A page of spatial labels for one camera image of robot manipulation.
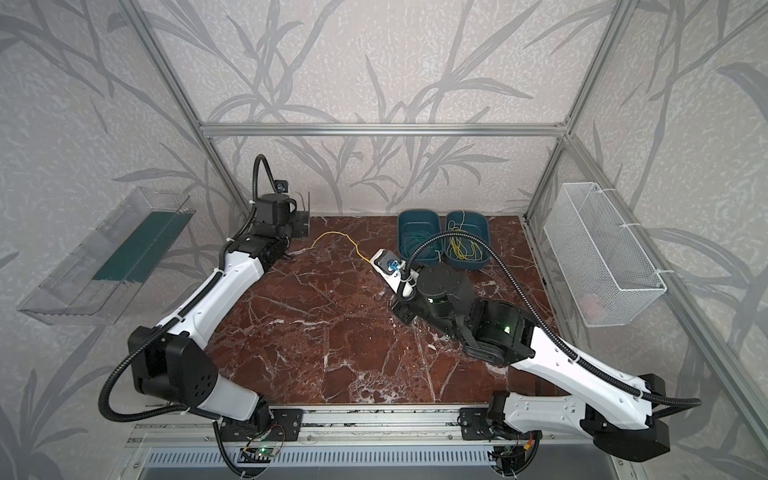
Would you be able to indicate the white wire mesh basket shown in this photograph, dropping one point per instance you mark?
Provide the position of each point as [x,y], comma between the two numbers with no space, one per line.
[598,253]

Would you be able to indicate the dark grey foam spool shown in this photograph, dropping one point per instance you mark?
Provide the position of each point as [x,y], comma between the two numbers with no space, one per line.
[302,230]

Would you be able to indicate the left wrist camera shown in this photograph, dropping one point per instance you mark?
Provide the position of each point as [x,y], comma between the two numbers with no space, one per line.
[280,186]

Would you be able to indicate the right teal plastic bin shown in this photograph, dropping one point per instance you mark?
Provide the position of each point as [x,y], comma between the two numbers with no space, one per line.
[462,253]

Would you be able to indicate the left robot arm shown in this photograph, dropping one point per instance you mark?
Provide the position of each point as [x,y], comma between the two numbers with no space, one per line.
[169,361]

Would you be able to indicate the teal plastic bin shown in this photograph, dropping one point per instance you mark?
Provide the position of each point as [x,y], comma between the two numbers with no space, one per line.
[414,227]
[462,253]

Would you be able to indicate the clear plastic wall tray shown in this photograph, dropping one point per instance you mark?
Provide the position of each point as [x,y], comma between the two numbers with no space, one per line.
[94,285]

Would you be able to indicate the green circuit board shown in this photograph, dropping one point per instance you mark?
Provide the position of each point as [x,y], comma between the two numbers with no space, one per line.
[258,454]

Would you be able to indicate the left teal plastic bin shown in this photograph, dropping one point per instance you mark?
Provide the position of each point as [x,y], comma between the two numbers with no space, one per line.
[414,227]

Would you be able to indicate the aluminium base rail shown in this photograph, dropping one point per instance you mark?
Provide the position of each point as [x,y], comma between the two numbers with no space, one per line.
[365,442]

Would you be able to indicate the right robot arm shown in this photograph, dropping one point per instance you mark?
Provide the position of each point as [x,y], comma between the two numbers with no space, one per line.
[622,414]

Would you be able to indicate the aluminium frame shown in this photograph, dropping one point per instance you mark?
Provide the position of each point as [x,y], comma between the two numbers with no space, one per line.
[743,392]

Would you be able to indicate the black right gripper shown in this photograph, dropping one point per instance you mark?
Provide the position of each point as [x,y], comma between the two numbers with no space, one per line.
[405,306]

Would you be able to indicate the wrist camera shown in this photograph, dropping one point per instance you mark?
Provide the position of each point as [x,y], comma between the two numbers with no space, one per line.
[280,186]
[392,270]

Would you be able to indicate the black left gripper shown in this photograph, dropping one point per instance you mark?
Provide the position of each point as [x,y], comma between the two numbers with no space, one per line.
[299,224]

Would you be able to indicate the pink object in basket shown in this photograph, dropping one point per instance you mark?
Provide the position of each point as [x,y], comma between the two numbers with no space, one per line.
[591,307]

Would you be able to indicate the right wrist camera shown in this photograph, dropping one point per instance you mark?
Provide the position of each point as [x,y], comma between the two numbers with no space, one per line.
[392,270]

